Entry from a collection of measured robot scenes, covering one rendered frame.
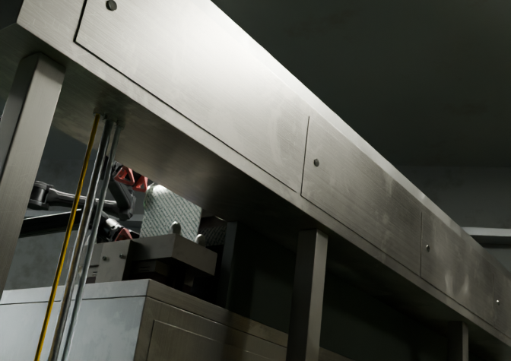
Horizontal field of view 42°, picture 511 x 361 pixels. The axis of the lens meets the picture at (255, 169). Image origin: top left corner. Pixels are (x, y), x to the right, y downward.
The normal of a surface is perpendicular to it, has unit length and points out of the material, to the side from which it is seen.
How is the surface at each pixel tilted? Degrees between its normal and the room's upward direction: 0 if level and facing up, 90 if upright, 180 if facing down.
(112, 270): 90
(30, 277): 90
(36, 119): 90
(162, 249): 90
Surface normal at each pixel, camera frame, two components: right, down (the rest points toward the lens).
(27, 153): 0.80, -0.15
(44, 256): -0.22, -0.43
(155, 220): -0.59, -0.40
